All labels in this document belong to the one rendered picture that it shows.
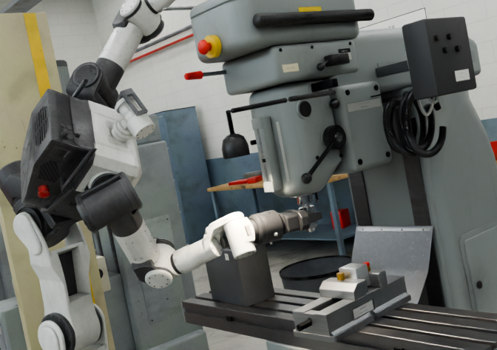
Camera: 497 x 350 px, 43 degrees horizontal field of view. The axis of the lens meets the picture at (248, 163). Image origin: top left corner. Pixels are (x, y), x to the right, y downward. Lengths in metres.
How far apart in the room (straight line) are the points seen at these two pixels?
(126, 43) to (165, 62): 8.09
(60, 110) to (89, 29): 10.09
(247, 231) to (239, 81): 0.42
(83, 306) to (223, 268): 0.47
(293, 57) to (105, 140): 0.56
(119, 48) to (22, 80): 1.36
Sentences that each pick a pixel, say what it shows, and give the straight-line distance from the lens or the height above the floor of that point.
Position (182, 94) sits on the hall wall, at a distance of 9.82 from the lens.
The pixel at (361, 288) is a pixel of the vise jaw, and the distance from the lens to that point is 1.75.
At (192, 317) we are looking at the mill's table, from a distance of 2.34.
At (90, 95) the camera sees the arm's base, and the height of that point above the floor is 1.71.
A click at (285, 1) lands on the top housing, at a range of 1.76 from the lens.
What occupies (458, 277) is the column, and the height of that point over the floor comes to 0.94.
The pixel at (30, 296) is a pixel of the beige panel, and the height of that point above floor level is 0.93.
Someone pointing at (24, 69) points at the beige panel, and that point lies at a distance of 3.35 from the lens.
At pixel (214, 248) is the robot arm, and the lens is 1.81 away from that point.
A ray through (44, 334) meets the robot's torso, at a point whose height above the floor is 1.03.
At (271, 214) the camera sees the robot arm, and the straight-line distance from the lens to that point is 1.80.
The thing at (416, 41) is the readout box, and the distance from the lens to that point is 1.81.
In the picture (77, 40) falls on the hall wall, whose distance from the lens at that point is 11.71.
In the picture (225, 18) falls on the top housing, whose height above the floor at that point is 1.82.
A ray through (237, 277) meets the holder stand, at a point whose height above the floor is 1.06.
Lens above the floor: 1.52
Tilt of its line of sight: 3 degrees down
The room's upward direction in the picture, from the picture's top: 11 degrees counter-clockwise
